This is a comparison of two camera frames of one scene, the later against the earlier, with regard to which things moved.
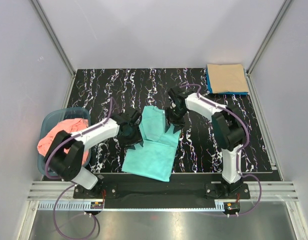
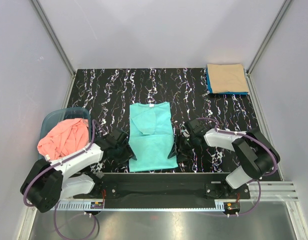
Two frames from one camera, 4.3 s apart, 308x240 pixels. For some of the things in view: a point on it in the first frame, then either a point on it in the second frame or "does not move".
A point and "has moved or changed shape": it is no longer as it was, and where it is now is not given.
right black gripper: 180,123 -> 186,155
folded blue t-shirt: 245,93 does not move
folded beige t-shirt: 227,78 does not move
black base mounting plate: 164,191 does not move
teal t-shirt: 155,159 has moved or changed shape
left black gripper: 130,143 -> 128,155
